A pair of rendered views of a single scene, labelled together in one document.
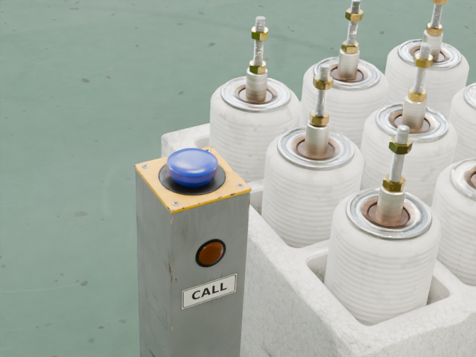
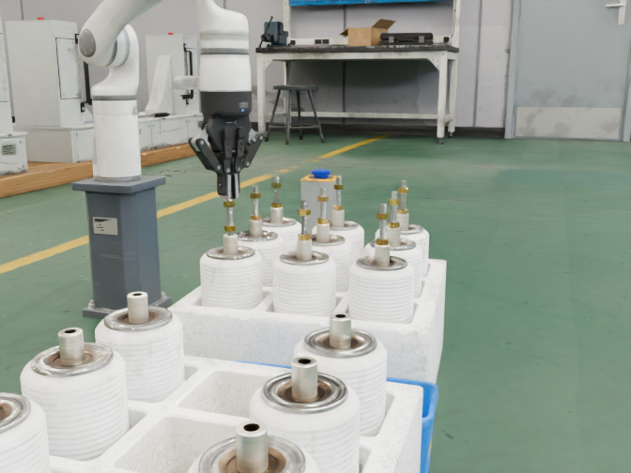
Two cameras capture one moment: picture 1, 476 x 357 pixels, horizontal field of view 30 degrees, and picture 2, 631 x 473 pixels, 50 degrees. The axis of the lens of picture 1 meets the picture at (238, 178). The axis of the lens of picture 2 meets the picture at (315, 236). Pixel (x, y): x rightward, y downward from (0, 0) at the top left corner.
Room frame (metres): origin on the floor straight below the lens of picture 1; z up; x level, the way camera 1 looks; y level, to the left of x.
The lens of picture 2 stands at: (1.56, -0.97, 0.52)
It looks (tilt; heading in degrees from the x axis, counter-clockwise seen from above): 13 degrees down; 135
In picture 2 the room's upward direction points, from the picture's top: straight up
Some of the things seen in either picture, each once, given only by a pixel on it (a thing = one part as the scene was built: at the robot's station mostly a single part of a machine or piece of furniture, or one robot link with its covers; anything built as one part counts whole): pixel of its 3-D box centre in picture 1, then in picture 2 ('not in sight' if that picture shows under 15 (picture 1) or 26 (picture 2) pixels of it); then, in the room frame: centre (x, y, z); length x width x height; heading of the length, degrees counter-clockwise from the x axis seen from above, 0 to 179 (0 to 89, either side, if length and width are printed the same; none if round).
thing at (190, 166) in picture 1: (192, 170); (320, 175); (0.58, 0.04, 0.32); 0.04 x 0.04 x 0.02
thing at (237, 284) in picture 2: not in sight; (232, 309); (0.75, -0.34, 0.16); 0.10 x 0.10 x 0.18
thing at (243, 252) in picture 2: not in sight; (230, 253); (0.75, -0.34, 0.25); 0.08 x 0.08 x 0.01
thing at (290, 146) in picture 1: (315, 149); (338, 225); (0.73, -0.07, 0.25); 0.08 x 0.08 x 0.01
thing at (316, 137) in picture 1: (316, 137); (338, 219); (0.73, -0.07, 0.26); 0.02 x 0.02 x 0.03
